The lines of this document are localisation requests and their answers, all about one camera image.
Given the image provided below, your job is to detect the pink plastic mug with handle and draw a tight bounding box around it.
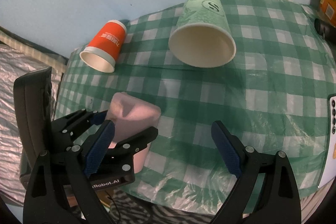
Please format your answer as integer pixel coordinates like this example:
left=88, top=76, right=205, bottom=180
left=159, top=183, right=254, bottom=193
left=106, top=91, right=162, bottom=173

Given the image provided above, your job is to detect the orange paper cup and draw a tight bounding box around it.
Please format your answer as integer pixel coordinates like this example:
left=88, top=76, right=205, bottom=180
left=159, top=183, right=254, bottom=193
left=80, top=20, right=127, bottom=73

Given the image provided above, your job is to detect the green patterned paper cup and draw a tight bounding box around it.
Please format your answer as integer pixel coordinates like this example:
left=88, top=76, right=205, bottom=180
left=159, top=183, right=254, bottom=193
left=168, top=0, right=236, bottom=68

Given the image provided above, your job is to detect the silver crinkled foil sheet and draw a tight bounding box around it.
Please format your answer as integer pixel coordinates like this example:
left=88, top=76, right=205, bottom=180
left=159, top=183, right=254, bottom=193
left=1, top=31, right=67, bottom=206

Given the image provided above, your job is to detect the white smartphone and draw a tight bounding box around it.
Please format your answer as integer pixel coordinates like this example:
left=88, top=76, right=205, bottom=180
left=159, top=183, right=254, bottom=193
left=318, top=94, right=336, bottom=188

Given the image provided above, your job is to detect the green white checkered tablecloth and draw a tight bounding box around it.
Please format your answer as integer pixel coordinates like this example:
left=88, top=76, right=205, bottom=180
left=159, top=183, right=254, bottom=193
left=55, top=0, right=335, bottom=214

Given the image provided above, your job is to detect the black cylindrical object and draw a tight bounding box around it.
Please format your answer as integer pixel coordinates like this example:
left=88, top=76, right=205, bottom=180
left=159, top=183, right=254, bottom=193
left=314, top=18, right=336, bottom=42

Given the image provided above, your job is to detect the orange juice bottle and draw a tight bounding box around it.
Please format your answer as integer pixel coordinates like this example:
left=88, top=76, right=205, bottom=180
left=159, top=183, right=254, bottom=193
left=319, top=0, right=336, bottom=27

